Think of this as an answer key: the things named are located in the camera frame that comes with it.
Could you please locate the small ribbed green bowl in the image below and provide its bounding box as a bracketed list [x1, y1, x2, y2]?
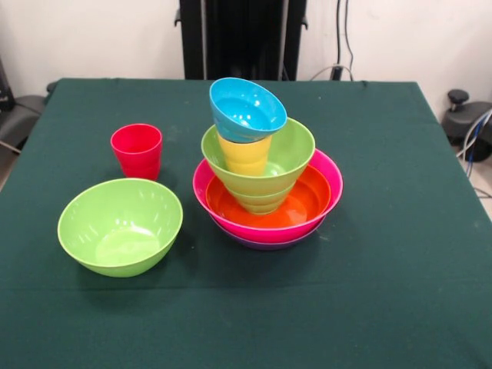
[228, 184, 295, 215]

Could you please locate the yellow cup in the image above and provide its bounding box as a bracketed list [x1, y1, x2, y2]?
[217, 131, 273, 177]

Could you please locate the medium green bowl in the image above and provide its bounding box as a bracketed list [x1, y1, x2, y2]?
[201, 117, 317, 195]

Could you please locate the orange bowl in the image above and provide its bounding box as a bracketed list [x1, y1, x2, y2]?
[205, 165, 332, 228]

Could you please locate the purple bowl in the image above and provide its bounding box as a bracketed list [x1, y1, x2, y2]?
[226, 225, 324, 251]

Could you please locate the small blue bowl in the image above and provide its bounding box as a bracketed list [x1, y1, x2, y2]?
[208, 77, 288, 144]

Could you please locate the pink bowl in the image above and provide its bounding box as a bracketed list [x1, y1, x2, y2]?
[192, 148, 344, 244]

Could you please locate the red cup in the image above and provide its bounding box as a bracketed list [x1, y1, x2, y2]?
[110, 123, 164, 181]

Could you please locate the large green bowl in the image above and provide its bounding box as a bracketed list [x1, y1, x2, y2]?
[57, 178, 185, 278]

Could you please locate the dark green tablecloth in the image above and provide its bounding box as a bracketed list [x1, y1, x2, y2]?
[0, 78, 492, 369]

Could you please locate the black chair with round knob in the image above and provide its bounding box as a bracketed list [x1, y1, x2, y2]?
[441, 88, 492, 162]

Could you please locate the black office chair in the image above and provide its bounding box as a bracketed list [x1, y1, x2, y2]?
[0, 57, 57, 155]

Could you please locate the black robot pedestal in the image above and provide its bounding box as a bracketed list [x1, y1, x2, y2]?
[175, 0, 308, 81]

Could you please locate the black wall cable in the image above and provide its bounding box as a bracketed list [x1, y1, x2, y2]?
[336, 0, 354, 81]

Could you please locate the blue and white cable bundle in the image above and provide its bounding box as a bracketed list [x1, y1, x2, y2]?
[455, 109, 492, 162]

